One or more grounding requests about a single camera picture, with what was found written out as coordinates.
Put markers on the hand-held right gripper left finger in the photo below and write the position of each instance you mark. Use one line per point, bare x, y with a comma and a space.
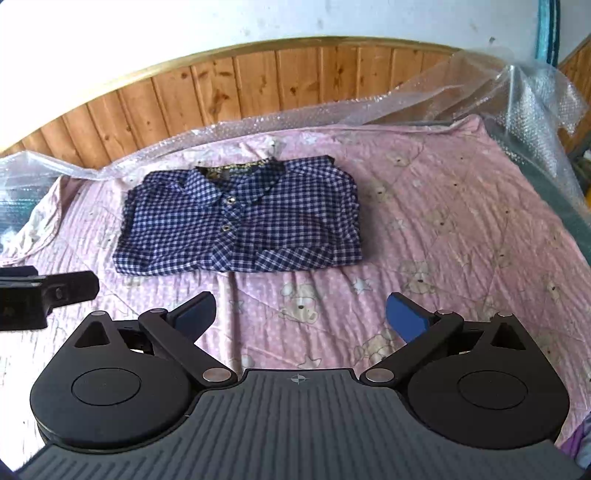
198, 314

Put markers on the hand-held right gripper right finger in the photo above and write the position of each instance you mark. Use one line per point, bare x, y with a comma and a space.
404, 318

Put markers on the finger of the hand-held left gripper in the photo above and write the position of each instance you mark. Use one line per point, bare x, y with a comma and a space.
74, 288

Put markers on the blue checked shirt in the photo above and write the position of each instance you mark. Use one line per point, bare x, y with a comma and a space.
240, 221

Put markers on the pink printed blanket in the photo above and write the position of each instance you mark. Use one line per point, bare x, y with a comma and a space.
438, 207

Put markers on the clear bubble wrap sheet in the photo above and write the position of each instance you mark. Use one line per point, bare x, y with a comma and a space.
531, 106

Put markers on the wooden panel board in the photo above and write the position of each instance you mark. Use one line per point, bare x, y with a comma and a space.
277, 74

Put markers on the teal pole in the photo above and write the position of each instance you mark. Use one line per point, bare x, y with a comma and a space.
548, 27

